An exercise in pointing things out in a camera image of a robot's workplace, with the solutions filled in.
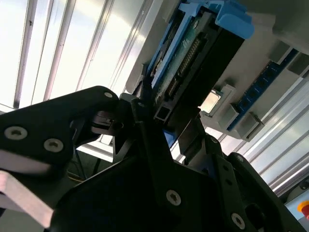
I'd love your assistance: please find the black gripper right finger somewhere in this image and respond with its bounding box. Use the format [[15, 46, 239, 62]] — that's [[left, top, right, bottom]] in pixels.
[[177, 108, 309, 232]]

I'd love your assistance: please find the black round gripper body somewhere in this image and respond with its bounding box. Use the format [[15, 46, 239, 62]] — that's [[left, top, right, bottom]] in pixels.
[[45, 154, 273, 232]]

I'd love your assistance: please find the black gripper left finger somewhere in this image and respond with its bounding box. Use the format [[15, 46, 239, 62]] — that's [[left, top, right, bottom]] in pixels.
[[0, 86, 188, 229]]

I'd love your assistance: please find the hard disk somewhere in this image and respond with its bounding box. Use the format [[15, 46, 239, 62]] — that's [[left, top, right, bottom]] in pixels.
[[142, 0, 255, 148]]

